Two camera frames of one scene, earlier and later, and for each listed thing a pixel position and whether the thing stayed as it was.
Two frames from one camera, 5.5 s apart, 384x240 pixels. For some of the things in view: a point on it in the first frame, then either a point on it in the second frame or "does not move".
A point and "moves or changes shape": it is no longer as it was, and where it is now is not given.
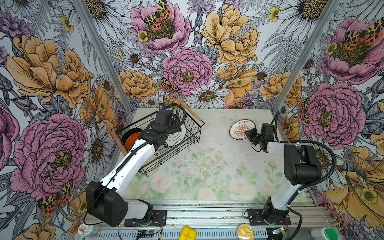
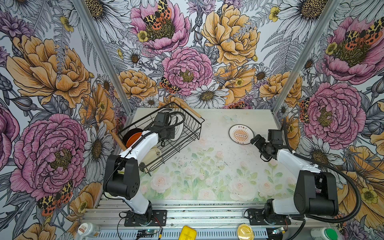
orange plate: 131,140 does not move
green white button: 324,233 does not move
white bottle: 91,230 does not move
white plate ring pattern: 174,138 moves or changes shape
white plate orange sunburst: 237,128 moves or changes shape
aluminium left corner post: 104,56 does not move
